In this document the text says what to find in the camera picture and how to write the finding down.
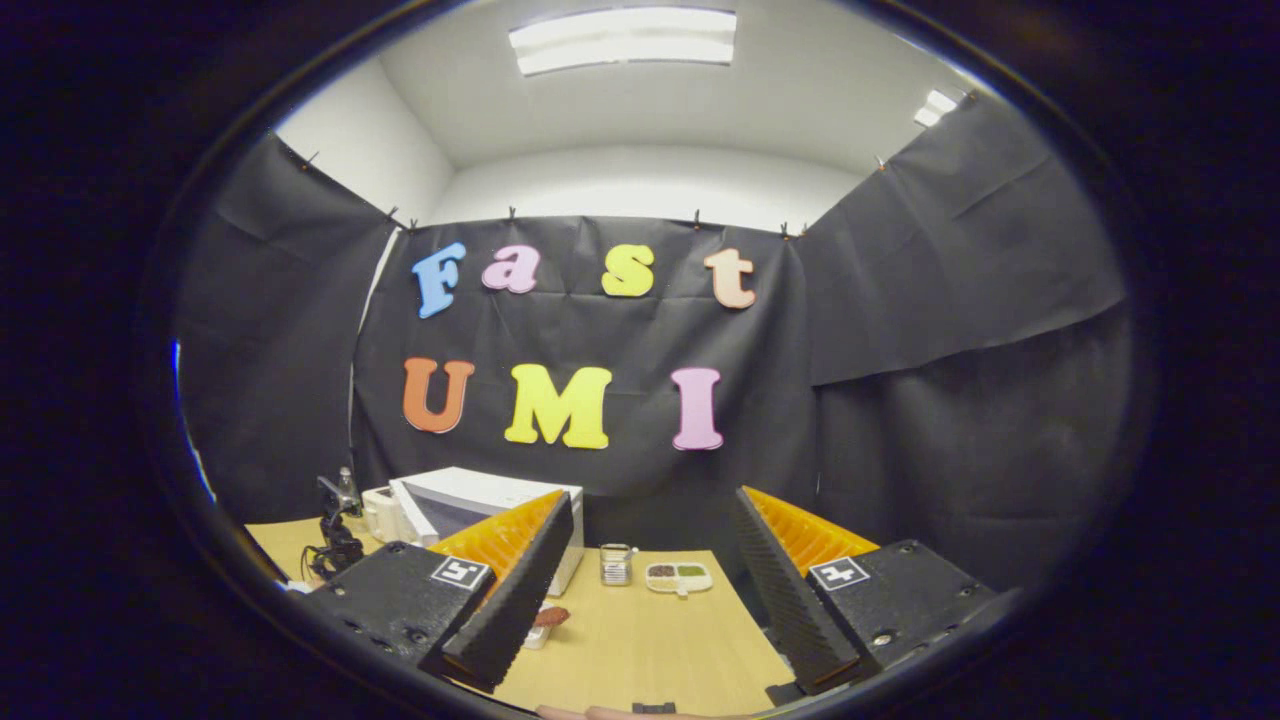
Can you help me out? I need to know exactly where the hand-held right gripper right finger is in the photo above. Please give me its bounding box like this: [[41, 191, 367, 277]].
[[733, 486, 1001, 697]]

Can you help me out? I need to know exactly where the white toaster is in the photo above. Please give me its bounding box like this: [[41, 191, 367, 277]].
[[360, 487, 401, 543]]

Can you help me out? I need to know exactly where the divided cream condiment dish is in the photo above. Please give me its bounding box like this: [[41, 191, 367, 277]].
[[645, 561, 714, 598]]

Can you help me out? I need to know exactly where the large ceiling light panel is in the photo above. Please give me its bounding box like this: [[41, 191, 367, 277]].
[[508, 7, 738, 78]]

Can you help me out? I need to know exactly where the white microwave oven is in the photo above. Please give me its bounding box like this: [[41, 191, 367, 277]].
[[388, 466, 586, 598]]

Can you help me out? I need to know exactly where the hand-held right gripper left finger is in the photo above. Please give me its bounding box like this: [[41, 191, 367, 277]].
[[290, 490, 578, 693]]

